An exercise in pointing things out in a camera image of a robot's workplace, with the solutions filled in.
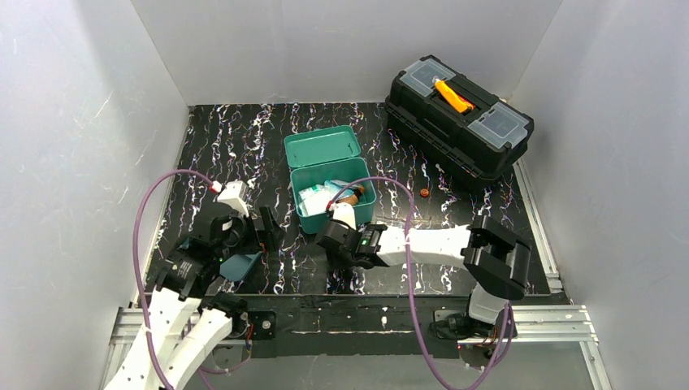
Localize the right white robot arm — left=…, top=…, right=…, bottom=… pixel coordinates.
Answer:
left=315, top=215, right=531, bottom=324

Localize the white gauze pad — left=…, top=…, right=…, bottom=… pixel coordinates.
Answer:
left=298, top=190, right=333, bottom=217

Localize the white plastic bottle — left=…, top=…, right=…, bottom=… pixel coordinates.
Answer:
left=298, top=184, right=325, bottom=200

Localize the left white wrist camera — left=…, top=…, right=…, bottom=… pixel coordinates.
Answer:
left=216, top=180, right=249, bottom=217

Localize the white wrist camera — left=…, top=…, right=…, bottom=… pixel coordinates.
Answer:
left=216, top=180, right=249, bottom=217
left=327, top=202, right=357, bottom=230

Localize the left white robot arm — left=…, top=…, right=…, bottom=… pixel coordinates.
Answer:
left=105, top=204, right=284, bottom=389

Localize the brown medicine bottle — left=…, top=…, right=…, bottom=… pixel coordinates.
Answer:
left=336, top=184, right=365, bottom=206

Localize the blue cotton swab pouch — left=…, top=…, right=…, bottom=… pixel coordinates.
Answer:
left=323, top=180, right=349, bottom=197

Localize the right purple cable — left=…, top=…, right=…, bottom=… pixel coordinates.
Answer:
left=326, top=176, right=516, bottom=390

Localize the dark teal tray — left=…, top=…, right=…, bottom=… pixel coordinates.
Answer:
left=219, top=252, right=262, bottom=282

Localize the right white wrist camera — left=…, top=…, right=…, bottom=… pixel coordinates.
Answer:
left=327, top=202, right=357, bottom=230

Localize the purple cable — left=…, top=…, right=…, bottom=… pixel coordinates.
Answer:
left=132, top=168, right=224, bottom=390
left=326, top=176, right=516, bottom=390

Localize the black toolbox orange handle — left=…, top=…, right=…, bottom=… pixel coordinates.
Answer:
left=384, top=55, right=535, bottom=191

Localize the green medicine box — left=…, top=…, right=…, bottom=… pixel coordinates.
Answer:
left=284, top=125, right=371, bottom=235

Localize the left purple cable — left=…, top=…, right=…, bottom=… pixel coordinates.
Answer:
left=132, top=168, right=224, bottom=390

